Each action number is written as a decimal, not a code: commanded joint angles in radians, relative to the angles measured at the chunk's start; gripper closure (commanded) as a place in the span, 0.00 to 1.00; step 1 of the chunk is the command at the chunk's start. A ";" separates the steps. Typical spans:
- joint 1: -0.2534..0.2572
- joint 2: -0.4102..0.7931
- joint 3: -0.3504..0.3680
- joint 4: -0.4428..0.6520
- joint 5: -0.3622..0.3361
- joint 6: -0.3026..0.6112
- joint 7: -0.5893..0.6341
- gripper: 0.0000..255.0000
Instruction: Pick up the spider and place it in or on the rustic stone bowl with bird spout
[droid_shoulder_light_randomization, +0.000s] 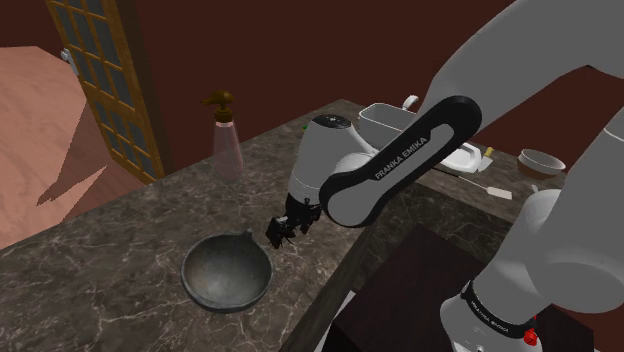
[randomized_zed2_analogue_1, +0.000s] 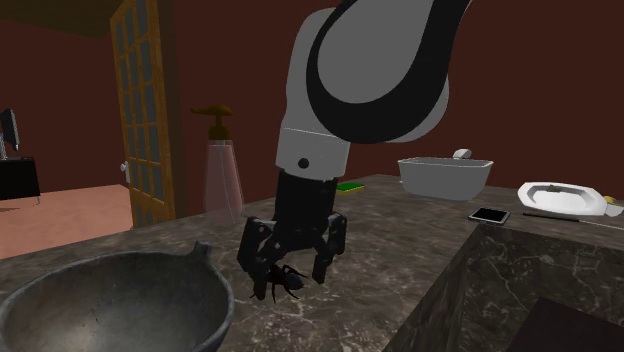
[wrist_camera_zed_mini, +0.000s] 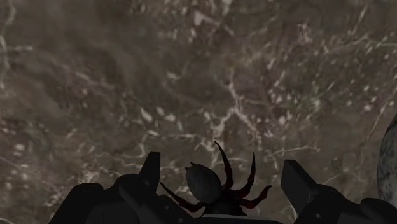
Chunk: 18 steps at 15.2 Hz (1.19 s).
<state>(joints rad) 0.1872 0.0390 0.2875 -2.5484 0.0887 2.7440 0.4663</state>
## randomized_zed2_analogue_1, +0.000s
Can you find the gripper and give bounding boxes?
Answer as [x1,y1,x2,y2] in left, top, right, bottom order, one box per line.
[236,168,349,301]

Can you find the black toy spider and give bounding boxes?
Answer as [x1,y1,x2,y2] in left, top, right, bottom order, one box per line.
[248,263,310,305]

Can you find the pink soap dispenser brown pump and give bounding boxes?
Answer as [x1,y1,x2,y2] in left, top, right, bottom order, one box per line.
[189,103,245,227]

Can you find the white rectangular tub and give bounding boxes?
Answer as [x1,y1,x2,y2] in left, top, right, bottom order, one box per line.
[396,148,495,203]

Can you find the dark grey metal bowl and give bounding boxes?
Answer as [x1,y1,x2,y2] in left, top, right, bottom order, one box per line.
[0,240,237,352]

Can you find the wooden door with glass panes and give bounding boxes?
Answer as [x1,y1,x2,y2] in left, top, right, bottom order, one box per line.
[109,0,178,230]

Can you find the black smartphone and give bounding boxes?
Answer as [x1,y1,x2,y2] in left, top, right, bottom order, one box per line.
[467,206,512,226]

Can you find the white shallow dish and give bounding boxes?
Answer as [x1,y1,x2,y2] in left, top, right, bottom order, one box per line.
[517,181,624,219]

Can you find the black handled knife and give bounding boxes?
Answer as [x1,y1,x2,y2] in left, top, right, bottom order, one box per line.
[521,211,624,231]

